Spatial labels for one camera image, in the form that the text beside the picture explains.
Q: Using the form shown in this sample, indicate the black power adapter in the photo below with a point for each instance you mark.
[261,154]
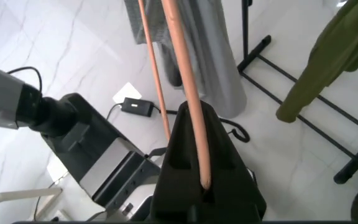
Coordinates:
[137,106]

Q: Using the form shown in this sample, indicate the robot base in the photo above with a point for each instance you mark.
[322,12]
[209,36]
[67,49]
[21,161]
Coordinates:
[82,149]

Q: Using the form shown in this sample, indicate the pink clothes hanger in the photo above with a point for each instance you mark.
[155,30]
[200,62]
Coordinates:
[185,68]

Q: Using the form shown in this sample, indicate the cream bar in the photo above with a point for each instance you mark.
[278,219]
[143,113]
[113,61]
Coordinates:
[20,195]

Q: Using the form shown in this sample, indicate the green long-sleeved shirt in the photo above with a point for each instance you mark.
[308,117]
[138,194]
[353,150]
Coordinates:
[328,62]

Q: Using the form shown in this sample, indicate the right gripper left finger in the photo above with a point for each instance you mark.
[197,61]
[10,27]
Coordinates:
[179,174]

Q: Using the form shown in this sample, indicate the black clothes rack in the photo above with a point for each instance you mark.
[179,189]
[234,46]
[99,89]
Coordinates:
[253,53]

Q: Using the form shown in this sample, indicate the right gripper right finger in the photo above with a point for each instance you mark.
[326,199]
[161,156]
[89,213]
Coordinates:
[232,180]

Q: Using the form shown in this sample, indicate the pale grey shorts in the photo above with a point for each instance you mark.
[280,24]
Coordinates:
[216,62]

